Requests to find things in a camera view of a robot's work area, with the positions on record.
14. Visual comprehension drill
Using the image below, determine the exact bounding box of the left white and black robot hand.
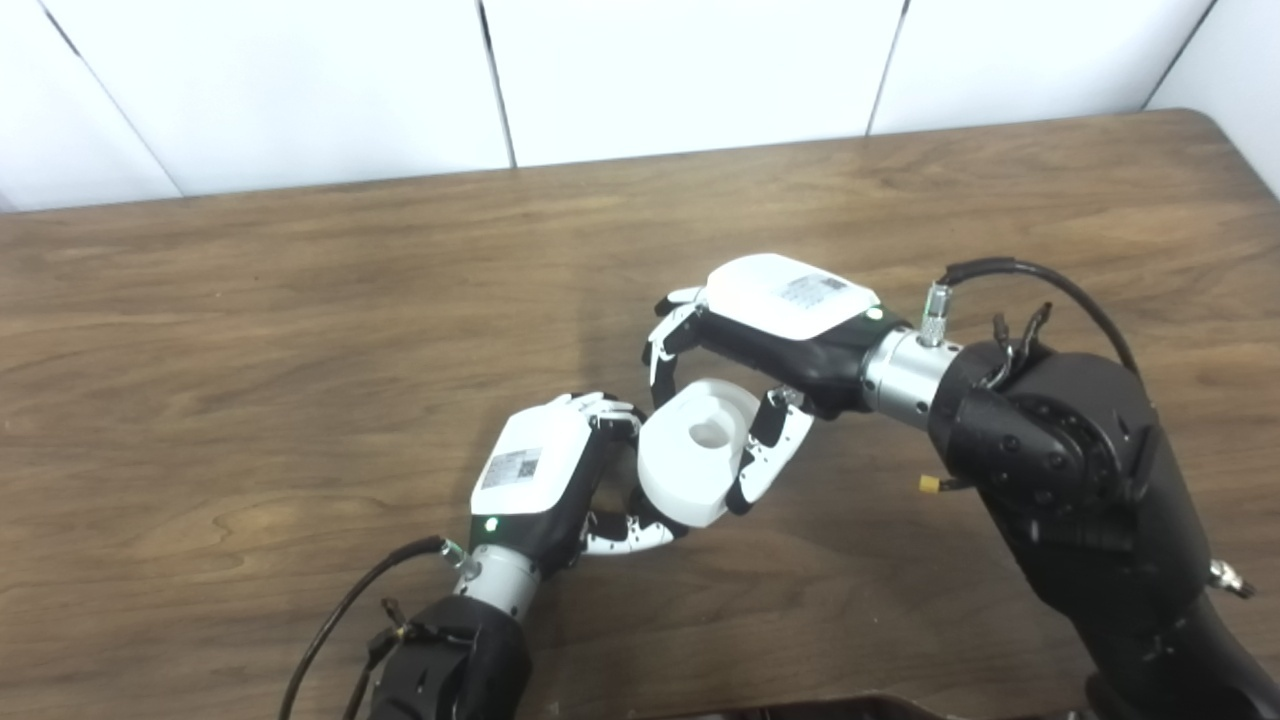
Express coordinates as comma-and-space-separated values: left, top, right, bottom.
470, 392, 691, 581

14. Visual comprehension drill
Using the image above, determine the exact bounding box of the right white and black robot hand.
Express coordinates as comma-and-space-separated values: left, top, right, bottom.
643, 254, 906, 517

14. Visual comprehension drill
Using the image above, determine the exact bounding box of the round white piece with hole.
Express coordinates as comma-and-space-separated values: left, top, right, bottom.
637, 378, 763, 529

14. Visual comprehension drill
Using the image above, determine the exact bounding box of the silver metal plug connector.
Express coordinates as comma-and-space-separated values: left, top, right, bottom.
1208, 560, 1256, 599

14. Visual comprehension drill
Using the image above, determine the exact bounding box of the thin black left arm wire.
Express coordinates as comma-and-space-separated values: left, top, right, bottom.
345, 598, 413, 720

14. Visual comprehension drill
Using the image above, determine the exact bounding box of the thick black left wrist cable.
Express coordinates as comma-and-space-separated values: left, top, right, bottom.
278, 536, 471, 720

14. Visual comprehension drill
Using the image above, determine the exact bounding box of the thick black wrist cable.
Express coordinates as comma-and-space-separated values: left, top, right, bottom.
278, 536, 471, 720
920, 257, 1141, 376

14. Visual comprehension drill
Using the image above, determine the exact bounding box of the thick black right wrist cable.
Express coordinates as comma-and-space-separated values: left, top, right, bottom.
920, 257, 1141, 376

